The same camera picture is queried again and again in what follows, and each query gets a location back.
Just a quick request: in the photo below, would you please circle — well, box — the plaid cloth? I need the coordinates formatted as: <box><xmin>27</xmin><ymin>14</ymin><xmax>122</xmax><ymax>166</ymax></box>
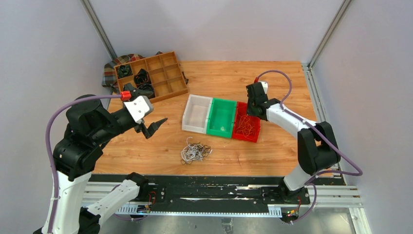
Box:
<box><xmin>102</xmin><ymin>51</ymin><xmax>189</xmax><ymax>94</ymax></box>

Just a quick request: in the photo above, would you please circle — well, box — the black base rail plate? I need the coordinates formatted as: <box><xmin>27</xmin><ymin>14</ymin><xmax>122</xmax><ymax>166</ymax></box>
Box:
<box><xmin>134</xmin><ymin>175</ymin><xmax>310</xmax><ymax>213</ymax></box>

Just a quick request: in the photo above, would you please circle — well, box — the cable bundle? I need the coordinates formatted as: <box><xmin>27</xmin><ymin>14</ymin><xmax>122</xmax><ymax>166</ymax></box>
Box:
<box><xmin>180</xmin><ymin>136</ymin><xmax>214</xmax><ymax>166</ymax></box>

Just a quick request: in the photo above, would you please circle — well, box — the black coiled strap one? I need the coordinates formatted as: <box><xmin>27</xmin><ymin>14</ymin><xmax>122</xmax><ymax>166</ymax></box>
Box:
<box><xmin>116</xmin><ymin>64</ymin><xmax>133</xmax><ymax>79</ymax></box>

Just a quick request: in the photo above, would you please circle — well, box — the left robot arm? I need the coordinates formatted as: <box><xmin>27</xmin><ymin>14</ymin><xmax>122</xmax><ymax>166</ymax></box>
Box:
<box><xmin>38</xmin><ymin>91</ymin><xmax>164</xmax><ymax>234</ymax></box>

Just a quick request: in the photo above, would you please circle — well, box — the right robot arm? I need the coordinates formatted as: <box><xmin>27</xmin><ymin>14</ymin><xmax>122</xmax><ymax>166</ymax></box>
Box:
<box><xmin>246</xmin><ymin>81</ymin><xmax>341</xmax><ymax>203</ymax></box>

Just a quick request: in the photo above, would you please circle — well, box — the orange cable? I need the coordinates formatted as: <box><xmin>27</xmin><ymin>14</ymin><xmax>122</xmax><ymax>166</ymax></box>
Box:
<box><xmin>235</xmin><ymin>113</ymin><xmax>260</xmax><ymax>139</ymax></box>

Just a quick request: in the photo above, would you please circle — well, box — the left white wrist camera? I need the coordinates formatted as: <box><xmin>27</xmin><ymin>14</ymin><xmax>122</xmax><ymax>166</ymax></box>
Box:
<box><xmin>123</xmin><ymin>96</ymin><xmax>154</xmax><ymax>123</ymax></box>

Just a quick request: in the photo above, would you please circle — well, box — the wooden compartment tray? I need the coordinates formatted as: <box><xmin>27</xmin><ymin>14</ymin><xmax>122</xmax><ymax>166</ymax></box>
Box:
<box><xmin>114</xmin><ymin>51</ymin><xmax>188</xmax><ymax>103</ymax></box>

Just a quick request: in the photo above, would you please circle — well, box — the white plastic bin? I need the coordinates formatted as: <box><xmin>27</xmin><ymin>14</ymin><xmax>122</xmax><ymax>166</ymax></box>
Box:
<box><xmin>182</xmin><ymin>94</ymin><xmax>213</xmax><ymax>134</ymax></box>

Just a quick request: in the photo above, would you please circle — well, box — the black coiled strap two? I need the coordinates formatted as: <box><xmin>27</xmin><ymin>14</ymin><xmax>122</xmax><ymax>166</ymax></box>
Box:
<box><xmin>133</xmin><ymin>68</ymin><xmax>151</xmax><ymax>87</ymax></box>

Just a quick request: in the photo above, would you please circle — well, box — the red plastic bin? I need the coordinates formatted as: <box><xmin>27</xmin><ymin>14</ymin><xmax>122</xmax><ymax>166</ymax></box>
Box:
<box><xmin>231</xmin><ymin>102</ymin><xmax>261</xmax><ymax>143</ymax></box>

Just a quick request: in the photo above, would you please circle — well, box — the black coiled strap four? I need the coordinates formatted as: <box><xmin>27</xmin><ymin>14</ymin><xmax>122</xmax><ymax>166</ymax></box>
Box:
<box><xmin>137</xmin><ymin>83</ymin><xmax>155</xmax><ymax>99</ymax></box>

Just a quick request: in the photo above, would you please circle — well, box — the green plastic bin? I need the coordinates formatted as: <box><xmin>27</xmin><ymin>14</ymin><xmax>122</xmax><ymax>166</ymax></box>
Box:
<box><xmin>206</xmin><ymin>98</ymin><xmax>237</xmax><ymax>138</ymax></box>

